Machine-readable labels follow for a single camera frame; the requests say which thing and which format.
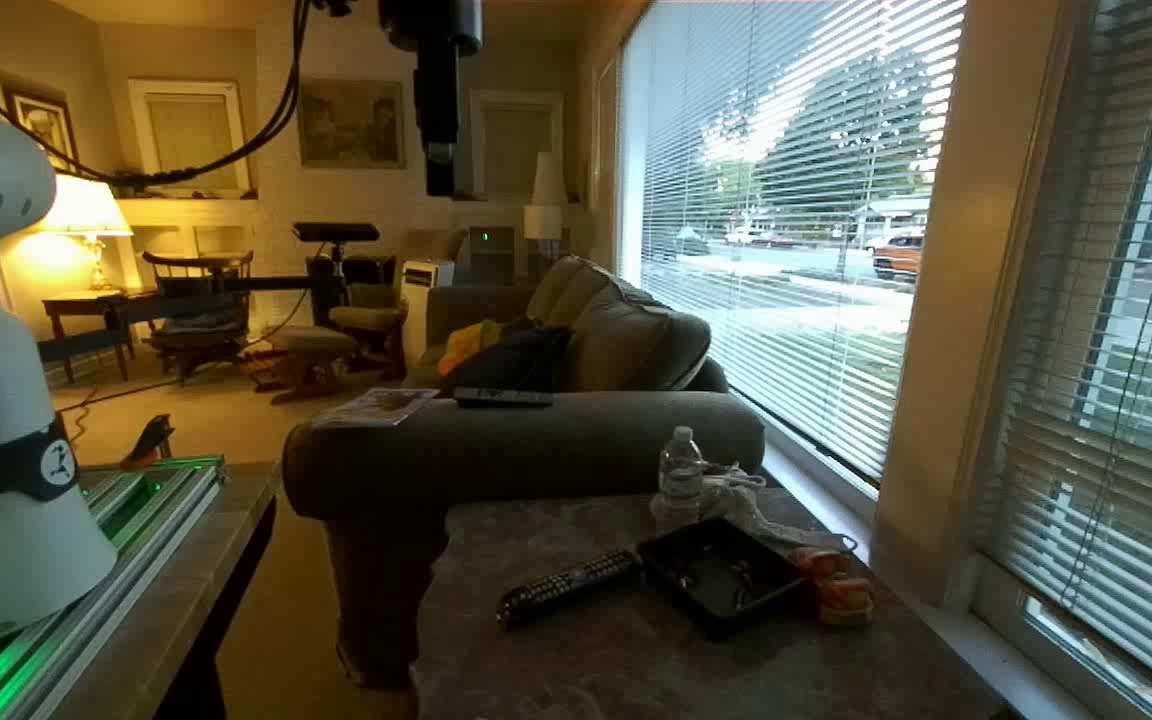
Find black remote control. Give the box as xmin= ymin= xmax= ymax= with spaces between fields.
xmin=494 ymin=547 xmax=644 ymax=632

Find white framed wall panel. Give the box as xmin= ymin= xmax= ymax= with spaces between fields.
xmin=470 ymin=90 xmax=570 ymax=206
xmin=123 ymin=77 xmax=258 ymax=206

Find dark wooden side table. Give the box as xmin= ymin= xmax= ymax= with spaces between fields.
xmin=38 ymin=293 xmax=140 ymax=385

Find black plastic tray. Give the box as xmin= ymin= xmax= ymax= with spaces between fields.
xmin=638 ymin=515 xmax=812 ymax=639

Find olive sofa cushion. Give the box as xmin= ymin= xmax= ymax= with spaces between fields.
xmin=524 ymin=253 xmax=718 ymax=398

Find wide white window blinds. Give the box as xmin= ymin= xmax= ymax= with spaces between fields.
xmin=620 ymin=0 xmax=974 ymax=490

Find dinosaur magazine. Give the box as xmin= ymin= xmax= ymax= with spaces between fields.
xmin=314 ymin=385 xmax=446 ymax=432

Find grey fabric sofa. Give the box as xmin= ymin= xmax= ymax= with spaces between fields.
xmin=280 ymin=253 xmax=769 ymax=692

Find yellow throw pillow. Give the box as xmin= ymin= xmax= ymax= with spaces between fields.
xmin=434 ymin=318 xmax=510 ymax=385

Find orange parked car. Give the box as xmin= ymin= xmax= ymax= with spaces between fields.
xmin=867 ymin=228 xmax=929 ymax=290

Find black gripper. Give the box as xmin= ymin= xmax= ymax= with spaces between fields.
xmin=408 ymin=46 xmax=463 ymax=201

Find narrow white window blinds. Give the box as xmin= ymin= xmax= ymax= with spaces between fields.
xmin=974 ymin=0 xmax=1152 ymax=713

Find black stereo camera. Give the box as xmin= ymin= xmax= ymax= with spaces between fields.
xmin=293 ymin=216 xmax=385 ymax=326

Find small dark framed picture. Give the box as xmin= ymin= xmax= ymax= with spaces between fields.
xmin=0 ymin=83 xmax=85 ymax=172

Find black clamp handle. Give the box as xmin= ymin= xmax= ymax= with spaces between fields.
xmin=115 ymin=413 xmax=181 ymax=471

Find cushioned wooden armchair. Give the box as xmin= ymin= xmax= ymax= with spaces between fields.
xmin=267 ymin=256 xmax=413 ymax=403

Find orange snack packet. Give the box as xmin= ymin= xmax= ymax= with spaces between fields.
xmin=792 ymin=540 xmax=882 ymax=632

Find grey appliance box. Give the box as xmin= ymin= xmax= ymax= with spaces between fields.
xmin=453 ymin=225 xmax=521 ymax=290

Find dark wooden chair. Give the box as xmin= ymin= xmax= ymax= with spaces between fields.
xmin=140 ymin=249 xmax=258 ymax=385

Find Husky work table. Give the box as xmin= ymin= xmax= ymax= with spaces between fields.
xmin=52 ymin=459 xmax=280 ymax=720

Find lit table lamp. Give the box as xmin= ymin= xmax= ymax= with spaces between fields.
xmin=13 ymin=172 xmax=135 ymax=302

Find clear plastic water bottle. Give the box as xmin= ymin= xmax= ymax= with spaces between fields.
xmin=655 ymin=423 xmax=711 ymax=521

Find dark throw pillow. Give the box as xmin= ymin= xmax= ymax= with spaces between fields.
xmin=439 ymin=322 xmax=576 ymax=398

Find white crumpled plastic bag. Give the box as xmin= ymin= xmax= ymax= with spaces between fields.
xmin=648 ymin=458 xmax=810 ymax=545

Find silver remote control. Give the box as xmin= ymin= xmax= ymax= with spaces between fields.
xmin=453 ymin=385 xmax=555 ymax=413

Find small white lamp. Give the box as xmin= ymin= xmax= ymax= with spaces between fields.
xmin=521 ymin=149 xmax=570 ymax=266

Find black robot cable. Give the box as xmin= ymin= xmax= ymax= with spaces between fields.
xmin=0 ymin=0 xmax=316 ymax=192

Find large framed wall picture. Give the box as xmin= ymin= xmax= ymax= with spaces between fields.
xmin=293 ymin=77 xmax=408 ymax=172

